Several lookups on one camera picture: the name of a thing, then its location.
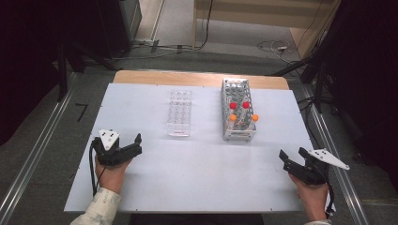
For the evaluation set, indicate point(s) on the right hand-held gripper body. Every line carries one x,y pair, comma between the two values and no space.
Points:
308,175

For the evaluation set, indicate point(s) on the orange cap centrifuge tube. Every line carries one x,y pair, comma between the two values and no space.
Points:
233,117
255,117

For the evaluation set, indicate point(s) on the person's left hand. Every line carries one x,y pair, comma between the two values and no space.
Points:
111,178

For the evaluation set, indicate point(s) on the metal floor rail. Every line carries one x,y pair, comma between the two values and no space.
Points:
346,187
36,153

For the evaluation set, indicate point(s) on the beige wooden platform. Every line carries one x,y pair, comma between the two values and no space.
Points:
250,15

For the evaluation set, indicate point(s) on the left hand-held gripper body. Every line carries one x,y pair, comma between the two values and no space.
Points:
108,156

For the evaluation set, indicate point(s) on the grey cabinet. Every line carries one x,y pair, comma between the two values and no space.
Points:
131,15

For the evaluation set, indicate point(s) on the clear acrylic tube rack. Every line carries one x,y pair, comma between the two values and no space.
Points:
179,112

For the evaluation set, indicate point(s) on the red cap centrifuge tube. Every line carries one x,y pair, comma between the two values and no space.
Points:
233,105
246,105

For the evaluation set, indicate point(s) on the black metal stand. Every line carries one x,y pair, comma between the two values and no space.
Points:
319,87
62,72

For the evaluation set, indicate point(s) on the metal tube rack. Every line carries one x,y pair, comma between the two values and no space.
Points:
237,90

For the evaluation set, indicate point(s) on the person's right hand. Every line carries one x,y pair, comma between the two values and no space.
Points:
313,200

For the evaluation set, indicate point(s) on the wooden table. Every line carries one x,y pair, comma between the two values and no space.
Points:
187,78

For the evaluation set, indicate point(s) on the black curtain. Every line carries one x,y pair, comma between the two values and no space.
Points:
369,62
25,47

